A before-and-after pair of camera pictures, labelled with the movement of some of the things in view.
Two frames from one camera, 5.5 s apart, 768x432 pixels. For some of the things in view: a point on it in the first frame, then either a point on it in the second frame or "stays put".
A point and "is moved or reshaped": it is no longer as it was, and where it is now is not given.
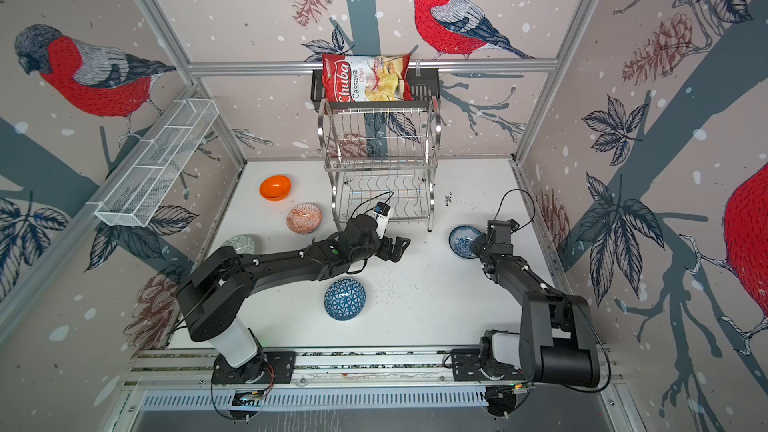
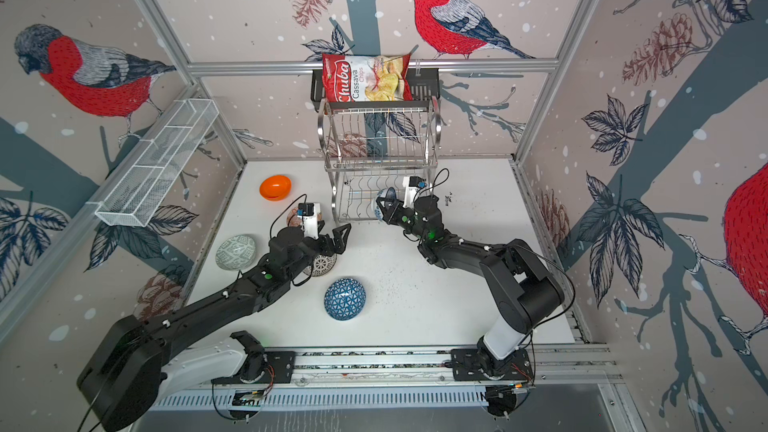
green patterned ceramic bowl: [242, 244] stays put
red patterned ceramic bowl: [304, 218] stays put
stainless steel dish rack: [386, 154] stays put
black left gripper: [387, 253] to [339, 243]
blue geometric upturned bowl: [345, 299] stays put
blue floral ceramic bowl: [460, 240] is moved or reshaped
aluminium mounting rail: [165, 367] stays put
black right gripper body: [479, 246] to [405, 219]
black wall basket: [425, 83] stays put
